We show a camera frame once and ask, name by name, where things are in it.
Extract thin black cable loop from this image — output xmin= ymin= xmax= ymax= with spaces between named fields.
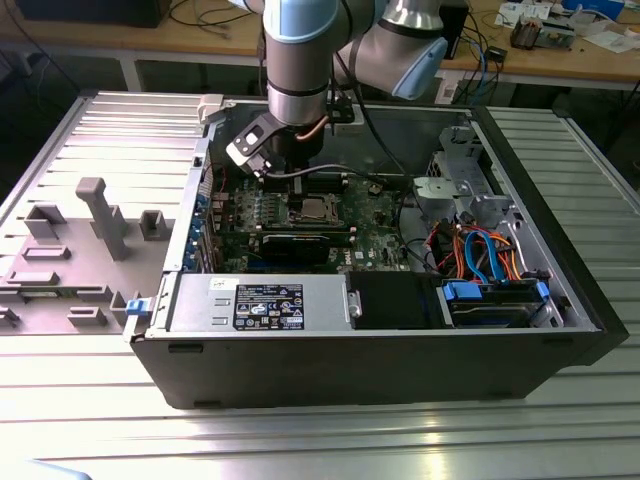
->
xmin=374 ymin=158 xmax=419 ymax=177

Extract orange data wire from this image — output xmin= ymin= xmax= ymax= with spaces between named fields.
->
xmin=492 ymin=228 xmax=526 ymax=281
xmin=433 ymin=224 xmax=471 ymax=275

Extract copper heat sink cooler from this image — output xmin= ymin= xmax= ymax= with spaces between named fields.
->
xmin=509 ymin=13 xmax=540 ymax=51

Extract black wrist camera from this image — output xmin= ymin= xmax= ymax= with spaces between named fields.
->
xmin=327 ymin=92 xmax=358 ymax=137

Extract black graphics card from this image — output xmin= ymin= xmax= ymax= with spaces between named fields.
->
xmin=259 ymin=230 xmax=334 ymax=267

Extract thick black cable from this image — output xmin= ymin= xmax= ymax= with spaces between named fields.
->
xmin=396 ymin=188 xmax=444 ymax=275

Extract grey metal drive part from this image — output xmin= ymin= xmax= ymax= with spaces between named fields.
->
xmin=538 ymin=10 xmax=576 ymax=50

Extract green RAM stick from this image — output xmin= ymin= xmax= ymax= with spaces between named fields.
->
xmin=253 ymin=220 xmax=355 ymax=241

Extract metal socket cover frame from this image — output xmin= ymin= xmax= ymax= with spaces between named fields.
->
xmin=287 ymin=194 xmax=344 ymax=225

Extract black PC case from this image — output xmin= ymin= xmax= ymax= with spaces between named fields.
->
xmin=122 ymin=93 xmax=630 ymax=412

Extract white booklet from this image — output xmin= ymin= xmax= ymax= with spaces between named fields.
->
xmin=494 ymin=1 xmax=531 ymax=27

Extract grey power supply unit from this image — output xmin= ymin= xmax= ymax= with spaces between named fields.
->
xmin=168 ymin=273 xmax=350 ymax=335

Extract blue network cable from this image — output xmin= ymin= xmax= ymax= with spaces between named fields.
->
xmin=477 ymin=29 xmax=496 ymax=101

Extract perforated metal drive cage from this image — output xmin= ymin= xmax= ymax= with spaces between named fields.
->
xmin=430 ymin=124 xmax=519 ymax=229

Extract black computer box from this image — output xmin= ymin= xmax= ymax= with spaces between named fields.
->
xmin=17 ymin=0 xmax=165 ymax=30

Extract green motherboard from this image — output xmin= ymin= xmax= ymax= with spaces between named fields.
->
xmin=207 ymin=172 xmax=419 ymax=275

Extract hard disk in blue carrier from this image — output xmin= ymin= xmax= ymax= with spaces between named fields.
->
xmin=438 ymin=279 xmax=552 ymax=330

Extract white paper sheets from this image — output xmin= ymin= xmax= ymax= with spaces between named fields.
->
xmin=582 ymin=27 xmax=640 ymax=54

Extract black camera cable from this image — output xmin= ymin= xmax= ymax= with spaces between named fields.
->
xmin=259 ymin=163 xmax=419 ymax=182

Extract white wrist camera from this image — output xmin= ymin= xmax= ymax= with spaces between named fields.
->
xmin=224 ymin=122 xmax=274 ymax=177

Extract grey parts rack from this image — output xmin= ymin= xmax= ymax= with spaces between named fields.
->
xmin=0 ymin=176 xmax=175 ymax=337

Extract blue data wire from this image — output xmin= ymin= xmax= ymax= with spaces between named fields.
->
xmin=479 ymin=229 xmax=509 ymax=285
xmin=463 ymin=228 xmax=489 ymax=281

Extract white case latch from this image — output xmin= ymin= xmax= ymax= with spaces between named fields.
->
xmin=196 ymin=93 xmax=227 ymax=125

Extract silver metal drive bracket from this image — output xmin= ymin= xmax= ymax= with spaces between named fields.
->
xmin=411 ymin=174 xmax=475 ymax=222

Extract copper coloured cable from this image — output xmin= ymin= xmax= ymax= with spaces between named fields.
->
xmin=293 ymin=115 xmax=330 ymax=145

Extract wooden desk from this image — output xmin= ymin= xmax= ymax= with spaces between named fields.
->
xmin=0 ymin=0 xmax=640 ymax=94

